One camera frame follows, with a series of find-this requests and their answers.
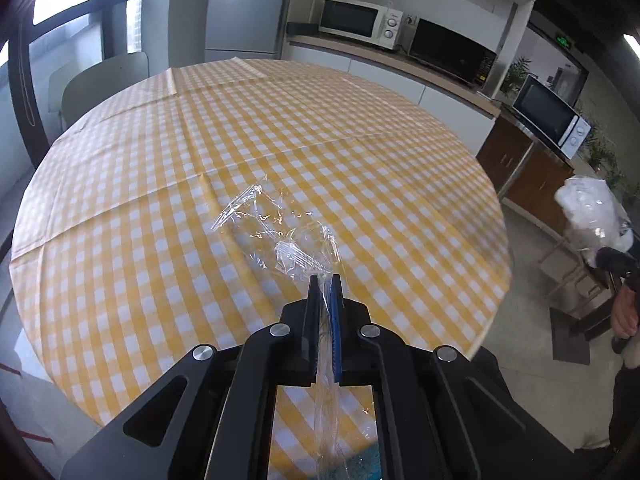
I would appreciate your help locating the white plastic bag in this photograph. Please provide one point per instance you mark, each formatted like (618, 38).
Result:
(587, 210)

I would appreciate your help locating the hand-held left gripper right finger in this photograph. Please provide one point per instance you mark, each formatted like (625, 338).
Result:
(336, 330)

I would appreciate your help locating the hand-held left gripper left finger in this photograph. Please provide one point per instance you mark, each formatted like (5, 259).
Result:
(314, 320)

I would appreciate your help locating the yellow checked tablecloth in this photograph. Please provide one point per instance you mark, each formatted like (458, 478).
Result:
(300, 160)

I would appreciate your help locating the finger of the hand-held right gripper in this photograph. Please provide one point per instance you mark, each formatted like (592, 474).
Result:
(615, 259)

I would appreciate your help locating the black countertop oven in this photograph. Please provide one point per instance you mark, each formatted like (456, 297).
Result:
(450, 50)

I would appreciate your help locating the silver refrigerator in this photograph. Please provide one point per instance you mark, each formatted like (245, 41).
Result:
(245, 10)

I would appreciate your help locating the wooden stool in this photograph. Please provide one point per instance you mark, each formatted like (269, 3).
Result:
(575, 280)

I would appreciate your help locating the person's dark clothing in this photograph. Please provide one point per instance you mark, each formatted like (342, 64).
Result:
(627, 400)

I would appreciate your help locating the kitchen counter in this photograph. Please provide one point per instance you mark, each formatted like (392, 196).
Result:
(360, 52)

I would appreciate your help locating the small black box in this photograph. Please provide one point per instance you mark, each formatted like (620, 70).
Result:
(302, 28)

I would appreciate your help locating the clear plastic wrap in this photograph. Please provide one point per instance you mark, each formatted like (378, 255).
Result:
(295, 255)

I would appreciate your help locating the white microwave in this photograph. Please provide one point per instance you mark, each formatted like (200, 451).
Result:
(545, 110)
(355, 20)

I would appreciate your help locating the black glass door frame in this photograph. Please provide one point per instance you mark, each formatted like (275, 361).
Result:
(25, 85)

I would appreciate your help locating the green exit sign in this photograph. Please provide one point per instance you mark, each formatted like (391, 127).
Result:
(564, 41)

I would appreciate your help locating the person's right hand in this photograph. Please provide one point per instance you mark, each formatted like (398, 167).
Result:
(625, 312)

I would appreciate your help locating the leafy green plant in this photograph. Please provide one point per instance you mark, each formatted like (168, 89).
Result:
(605, 160)

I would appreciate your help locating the brown wooden cabinet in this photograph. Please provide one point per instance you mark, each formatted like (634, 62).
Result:
(530, 175)

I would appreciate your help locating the green potted plant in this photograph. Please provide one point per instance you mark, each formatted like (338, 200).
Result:
(515, 77)

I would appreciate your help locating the olive green chair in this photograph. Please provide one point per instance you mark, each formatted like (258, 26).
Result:
(100, 85)

